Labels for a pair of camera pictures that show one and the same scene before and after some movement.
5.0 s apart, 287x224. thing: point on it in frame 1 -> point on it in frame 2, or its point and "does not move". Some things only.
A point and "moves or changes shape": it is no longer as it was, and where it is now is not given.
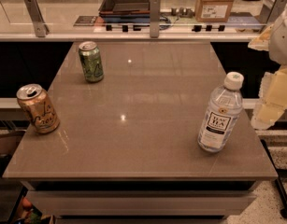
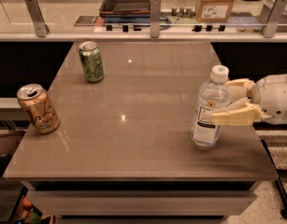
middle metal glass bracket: (154, 16) does not move
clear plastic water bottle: (224, 110) moves or changes shape
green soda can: (91, 62) does not move
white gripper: (281, 42) -> (275, 98)
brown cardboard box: (214, 3) does not move
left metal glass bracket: (41, 29) does not move
